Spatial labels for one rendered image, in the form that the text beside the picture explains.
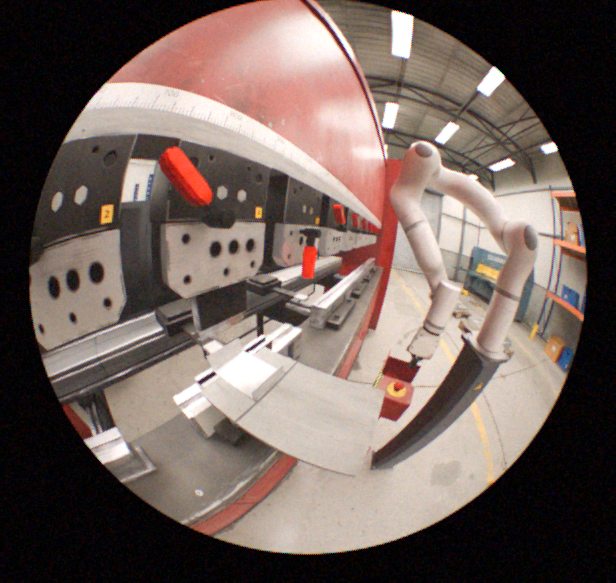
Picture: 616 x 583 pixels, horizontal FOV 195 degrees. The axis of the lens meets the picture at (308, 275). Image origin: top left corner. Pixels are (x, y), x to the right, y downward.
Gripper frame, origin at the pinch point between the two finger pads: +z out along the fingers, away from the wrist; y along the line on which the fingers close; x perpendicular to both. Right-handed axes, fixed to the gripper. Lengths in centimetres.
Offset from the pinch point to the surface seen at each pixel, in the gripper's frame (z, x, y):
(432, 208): -209, 777, 7
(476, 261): -55, 664, 234
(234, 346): -14, -45, -37
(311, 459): -14, -53, -13
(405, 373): 9.4, 4.5, 0.8
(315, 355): -0.3, -19.7, -31.3
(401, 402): 6.7, -14.8, 1.9
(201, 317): -25, -52, -35
